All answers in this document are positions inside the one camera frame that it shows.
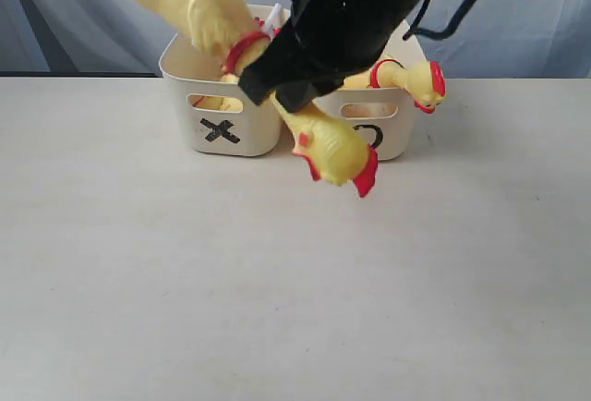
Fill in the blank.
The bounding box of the headless yellow rubber chicken body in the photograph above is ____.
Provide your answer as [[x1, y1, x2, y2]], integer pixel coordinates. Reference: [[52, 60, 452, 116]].
[[190, 17, 281, 113]]

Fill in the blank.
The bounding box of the yellow rubber chicken back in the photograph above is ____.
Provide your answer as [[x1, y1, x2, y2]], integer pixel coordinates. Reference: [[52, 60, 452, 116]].
[[94, 0, 380, 199]]

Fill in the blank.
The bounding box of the cream bin marked X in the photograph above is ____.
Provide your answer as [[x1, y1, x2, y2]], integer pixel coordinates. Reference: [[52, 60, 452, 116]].
[[160, 5, 289, 157]]

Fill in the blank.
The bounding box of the white backdrop curtain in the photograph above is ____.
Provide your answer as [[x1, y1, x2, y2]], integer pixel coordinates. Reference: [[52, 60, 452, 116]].
[[1, 0, 590, 78]]

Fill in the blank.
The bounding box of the cream bin marked O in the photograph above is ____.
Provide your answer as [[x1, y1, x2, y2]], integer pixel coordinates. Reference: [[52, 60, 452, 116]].
[[315, 21, 427, 161]]

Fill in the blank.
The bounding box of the yellow rubber chicken front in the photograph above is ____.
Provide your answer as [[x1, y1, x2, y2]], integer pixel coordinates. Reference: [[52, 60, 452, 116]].
[[343, 55, 446, 114]]

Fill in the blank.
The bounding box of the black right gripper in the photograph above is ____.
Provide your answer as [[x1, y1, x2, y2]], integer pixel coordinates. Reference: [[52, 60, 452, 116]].
[[238, 0, 420, 114]]

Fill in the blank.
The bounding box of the yellow rubber chicken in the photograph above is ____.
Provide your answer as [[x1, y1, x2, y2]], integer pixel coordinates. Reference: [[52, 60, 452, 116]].
[[343, 55, 446, 114], [94, 0, 380, 199]]

